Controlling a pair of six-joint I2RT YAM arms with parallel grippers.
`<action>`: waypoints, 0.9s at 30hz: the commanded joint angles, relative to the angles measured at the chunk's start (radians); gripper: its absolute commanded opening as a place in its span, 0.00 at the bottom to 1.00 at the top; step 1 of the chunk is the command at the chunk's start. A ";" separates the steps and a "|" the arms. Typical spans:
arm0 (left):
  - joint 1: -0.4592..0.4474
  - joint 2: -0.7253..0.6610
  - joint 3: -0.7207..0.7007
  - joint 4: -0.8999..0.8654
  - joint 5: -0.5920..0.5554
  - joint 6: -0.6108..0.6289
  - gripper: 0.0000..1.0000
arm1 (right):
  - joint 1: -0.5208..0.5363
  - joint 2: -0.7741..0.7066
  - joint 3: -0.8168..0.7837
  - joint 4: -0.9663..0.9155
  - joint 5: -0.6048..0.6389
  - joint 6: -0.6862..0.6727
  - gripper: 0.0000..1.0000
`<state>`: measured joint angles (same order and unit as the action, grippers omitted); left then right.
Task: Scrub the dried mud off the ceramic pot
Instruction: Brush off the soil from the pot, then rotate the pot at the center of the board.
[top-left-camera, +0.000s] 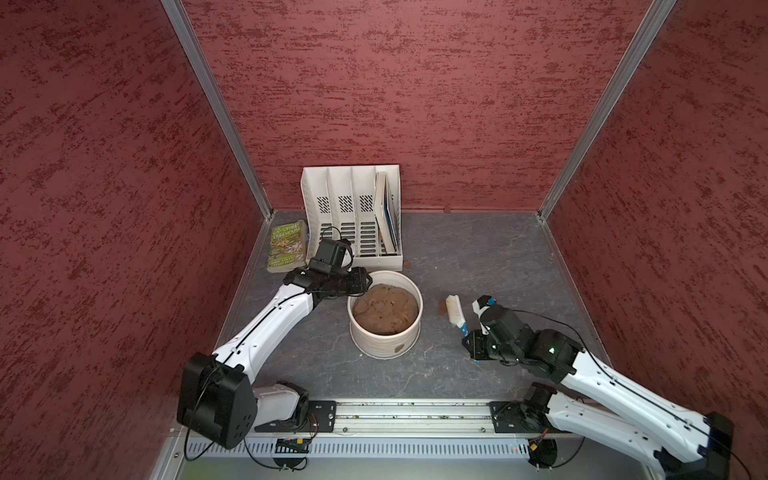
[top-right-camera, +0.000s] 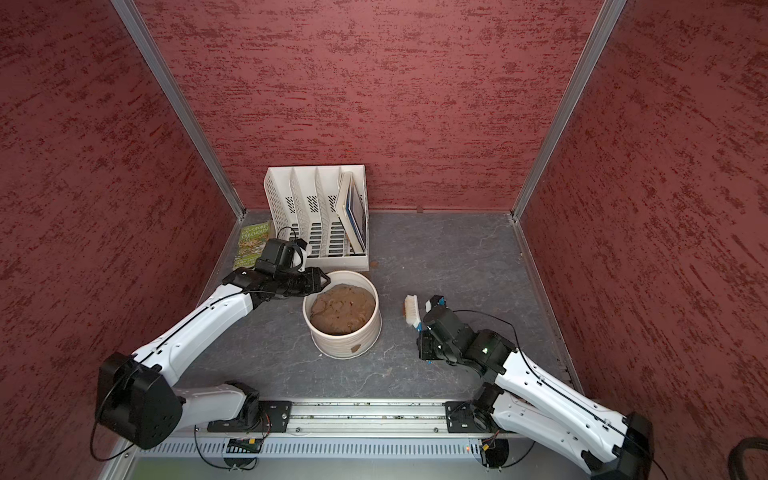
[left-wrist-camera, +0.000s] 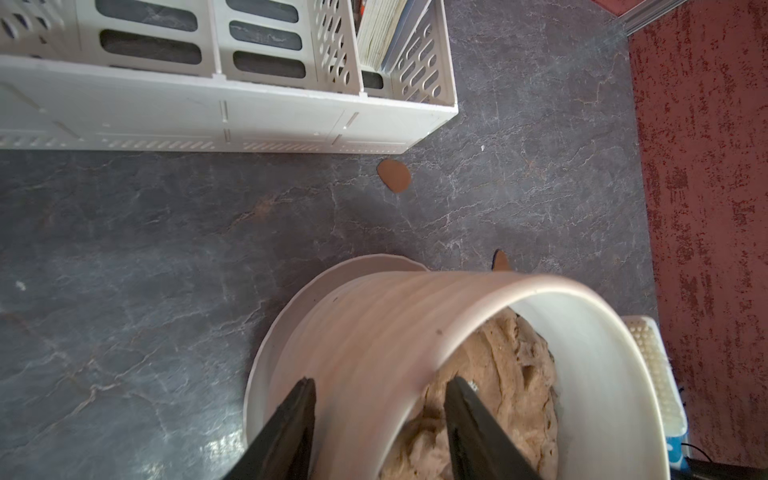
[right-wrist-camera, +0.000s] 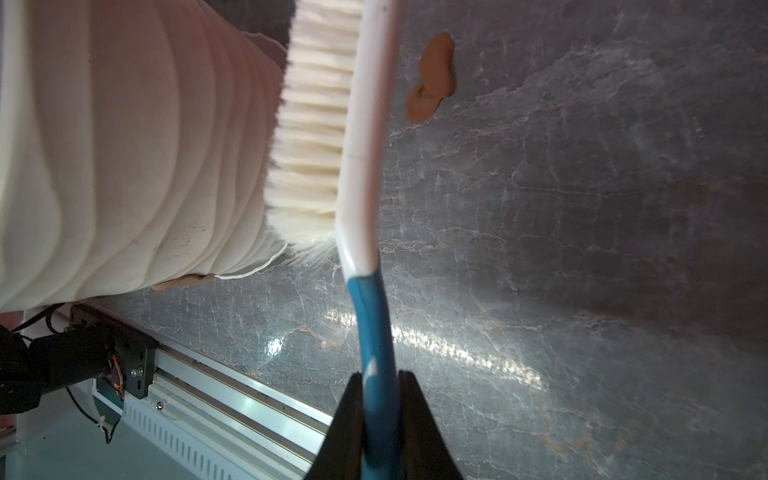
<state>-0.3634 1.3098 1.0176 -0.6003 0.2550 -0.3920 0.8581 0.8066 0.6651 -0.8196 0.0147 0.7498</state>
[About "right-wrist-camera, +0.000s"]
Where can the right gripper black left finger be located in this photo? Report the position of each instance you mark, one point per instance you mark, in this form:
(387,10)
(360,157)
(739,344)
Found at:
(339,457)

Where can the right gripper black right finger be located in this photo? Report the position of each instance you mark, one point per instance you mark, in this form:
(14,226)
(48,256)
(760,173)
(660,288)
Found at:
(425,453)

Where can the white ceramic pot with mud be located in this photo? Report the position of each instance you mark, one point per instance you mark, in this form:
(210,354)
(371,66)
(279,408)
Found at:
(135,141)

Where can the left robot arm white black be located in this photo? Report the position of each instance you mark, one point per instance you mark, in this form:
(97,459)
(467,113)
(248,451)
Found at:
(49,363)

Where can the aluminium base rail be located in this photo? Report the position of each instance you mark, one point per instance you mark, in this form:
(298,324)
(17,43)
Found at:
(216,422)

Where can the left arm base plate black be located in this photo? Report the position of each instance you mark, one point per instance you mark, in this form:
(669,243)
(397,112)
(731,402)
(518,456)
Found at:
(135,350)

